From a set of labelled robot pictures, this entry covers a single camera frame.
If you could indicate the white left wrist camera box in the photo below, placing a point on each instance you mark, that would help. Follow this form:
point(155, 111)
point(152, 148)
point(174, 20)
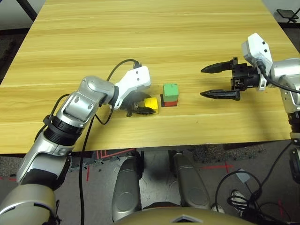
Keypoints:
point(136, 78)

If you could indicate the grey robot left leg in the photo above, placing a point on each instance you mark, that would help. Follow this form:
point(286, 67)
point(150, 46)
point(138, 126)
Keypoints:
point(126, 187)

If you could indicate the red cube block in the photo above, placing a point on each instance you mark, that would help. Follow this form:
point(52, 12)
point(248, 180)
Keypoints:
point(170, 103)

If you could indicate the black stand base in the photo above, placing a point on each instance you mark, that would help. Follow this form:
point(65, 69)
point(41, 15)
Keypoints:
point(287, 13)

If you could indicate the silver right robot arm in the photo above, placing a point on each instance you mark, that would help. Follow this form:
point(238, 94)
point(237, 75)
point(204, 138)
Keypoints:
point(286, 70)

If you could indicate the black floor mat red lines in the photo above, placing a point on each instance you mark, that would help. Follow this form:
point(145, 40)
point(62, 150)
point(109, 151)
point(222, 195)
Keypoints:
point(105, 153)

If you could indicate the grey robot leg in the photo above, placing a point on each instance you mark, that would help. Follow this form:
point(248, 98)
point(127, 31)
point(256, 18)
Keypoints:
point(189, 185)
point(126, 187)

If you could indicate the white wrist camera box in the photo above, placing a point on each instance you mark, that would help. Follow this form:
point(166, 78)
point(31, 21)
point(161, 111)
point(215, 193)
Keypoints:
point(256, 47)
point(136, 78)

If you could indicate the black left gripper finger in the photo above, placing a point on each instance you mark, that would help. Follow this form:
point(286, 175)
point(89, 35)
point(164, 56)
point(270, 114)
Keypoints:
point(146, 110)
point(143, 95)

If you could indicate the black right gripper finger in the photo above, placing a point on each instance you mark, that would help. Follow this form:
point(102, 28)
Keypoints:
point(218, 67)
point(222, 94)

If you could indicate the white sneaker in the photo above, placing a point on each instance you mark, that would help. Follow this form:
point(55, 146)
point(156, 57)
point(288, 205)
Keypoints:
point(237, 199)
point(216, 208)

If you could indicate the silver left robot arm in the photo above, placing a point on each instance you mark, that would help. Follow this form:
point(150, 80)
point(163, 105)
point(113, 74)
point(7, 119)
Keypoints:
point(91, 86)

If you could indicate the yellow cube block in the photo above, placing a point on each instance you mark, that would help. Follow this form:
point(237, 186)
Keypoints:
point(151, 102)

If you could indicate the gold robot torso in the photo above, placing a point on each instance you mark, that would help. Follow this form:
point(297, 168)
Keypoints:
point(152, 218)

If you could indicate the grey robot right leg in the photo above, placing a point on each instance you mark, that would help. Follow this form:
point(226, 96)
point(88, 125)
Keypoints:
point(189, 185)

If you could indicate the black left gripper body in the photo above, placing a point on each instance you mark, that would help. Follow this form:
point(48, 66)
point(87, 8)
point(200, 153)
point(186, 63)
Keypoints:
point(132, 103)

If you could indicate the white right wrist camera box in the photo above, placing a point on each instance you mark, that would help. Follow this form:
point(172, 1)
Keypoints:
point(256, 47)

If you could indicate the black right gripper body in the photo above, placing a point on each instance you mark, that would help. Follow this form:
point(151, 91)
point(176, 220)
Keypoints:
point(243, 76)

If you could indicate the black diagonal bar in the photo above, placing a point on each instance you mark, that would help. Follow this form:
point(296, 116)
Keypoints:
point(29, 9)

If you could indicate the green cube block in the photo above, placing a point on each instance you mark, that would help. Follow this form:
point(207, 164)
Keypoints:
point(171, 92)

